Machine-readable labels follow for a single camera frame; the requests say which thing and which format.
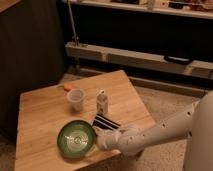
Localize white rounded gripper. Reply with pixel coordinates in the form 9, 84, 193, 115
97, 130, 121, 151

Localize green ceramic bowl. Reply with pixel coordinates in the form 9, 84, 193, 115
57, 120, 96, 159

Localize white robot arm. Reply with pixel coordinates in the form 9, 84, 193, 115
97, 91, 213, 171

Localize black striped box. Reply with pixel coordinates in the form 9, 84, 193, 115
92, 114, 120, 130

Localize wooden table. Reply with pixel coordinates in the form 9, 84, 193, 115
15, 70, 154, 171

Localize small white bottle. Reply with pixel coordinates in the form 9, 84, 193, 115
96, 90, 108, 115

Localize translucent plastic cup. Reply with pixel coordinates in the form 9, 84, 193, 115
67, 88, 85, 111

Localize orange carrot toy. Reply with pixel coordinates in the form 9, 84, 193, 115
59, 83, 75, 91

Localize long wooden bench shelf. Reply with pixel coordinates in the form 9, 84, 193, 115
65, 42, 213, 78

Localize metal stand pole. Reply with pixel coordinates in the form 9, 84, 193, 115
66, 0, 82, 74

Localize upper wooden shelf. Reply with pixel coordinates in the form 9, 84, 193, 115
61, 0, 213, 20

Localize black handle on bench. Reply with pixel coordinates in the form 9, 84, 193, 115
164, 56, 193, 65

